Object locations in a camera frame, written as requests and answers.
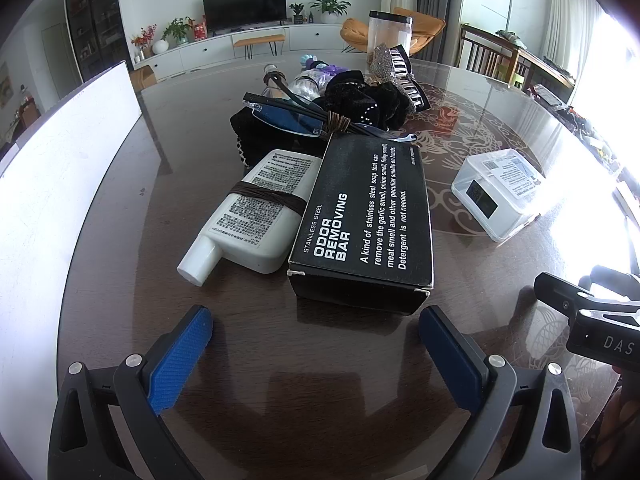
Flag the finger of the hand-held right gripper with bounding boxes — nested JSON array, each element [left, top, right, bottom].
[[533, 272, 596, 328], [577, 265, 640, 306]]

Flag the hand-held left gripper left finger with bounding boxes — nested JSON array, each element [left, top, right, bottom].
[[48, 304, 214, 480]]

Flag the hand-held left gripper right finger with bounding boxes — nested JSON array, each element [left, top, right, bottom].
[[418, 304, 583, 480]]

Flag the black printed cardboard box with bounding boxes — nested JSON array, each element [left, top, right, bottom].
[[287, 132, 435, 317]]

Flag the gold cream tube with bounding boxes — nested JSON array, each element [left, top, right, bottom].
[[262, 64, 301, 106]]

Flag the purple plastic toy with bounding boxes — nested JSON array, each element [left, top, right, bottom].
[[306, 60, 351, 78]]

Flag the person's right hand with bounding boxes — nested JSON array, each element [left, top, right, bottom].
[[602, 375, 640, 461]]

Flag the white plastic box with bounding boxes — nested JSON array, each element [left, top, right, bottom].
[[451, 149, 546, 243]]

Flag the white lotion bottle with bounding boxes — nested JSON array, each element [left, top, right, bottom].
[[177, 149, 323, 287]]

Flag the white board panel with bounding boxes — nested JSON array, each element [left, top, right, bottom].
[[0, 60, 144, 461]]

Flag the black velvet scrunchie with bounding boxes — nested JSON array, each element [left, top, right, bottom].
[[370, 80, 417, 131]]

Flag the wooden chair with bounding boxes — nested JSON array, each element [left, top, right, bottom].
[[459, 23, 533, 92]]

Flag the black and silver hair clip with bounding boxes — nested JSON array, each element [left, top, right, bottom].
[[390, 45, 432, 113]]

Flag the blue folding glasses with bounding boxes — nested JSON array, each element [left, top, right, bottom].
[[242, 92, 418, 142]]

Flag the white sheer curtain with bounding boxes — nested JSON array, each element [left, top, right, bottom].
[[547, 0, 608, 73]]

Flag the black velvet bow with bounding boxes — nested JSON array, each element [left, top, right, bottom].
[[230, 72, 401, 167]]

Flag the rhinestone hair clip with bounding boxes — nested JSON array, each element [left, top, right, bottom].
[[371, 42, 401, 81]]

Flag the bag of cotton swabs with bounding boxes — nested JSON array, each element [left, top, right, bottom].
[[290, 72, 331, 106]]

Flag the clear jar with black lid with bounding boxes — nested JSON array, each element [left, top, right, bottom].
[[367, 10, 415, 76]]

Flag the white television cabinet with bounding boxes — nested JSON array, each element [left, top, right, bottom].
[[132, 22, 361, 83]]

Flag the red flowers in vase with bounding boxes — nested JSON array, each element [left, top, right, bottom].
[[131, 24, 158, 60]]

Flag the orange lounge chair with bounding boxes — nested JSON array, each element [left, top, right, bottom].
[[340, 7, 447, 61]]

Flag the orange bench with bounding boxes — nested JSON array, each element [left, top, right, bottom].
[[232, 34, 287, 61]]

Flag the leafy potted plant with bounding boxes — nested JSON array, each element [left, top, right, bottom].
[[161, 16, 195, 47]]

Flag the dark glass cabinet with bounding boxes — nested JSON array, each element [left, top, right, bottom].
[[64, 0, 131, 86]]

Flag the black television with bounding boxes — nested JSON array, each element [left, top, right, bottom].
[[202, 0, 287, 37]]

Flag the large potted plant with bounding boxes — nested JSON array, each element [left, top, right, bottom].
[[309, 0, 352, 25]]

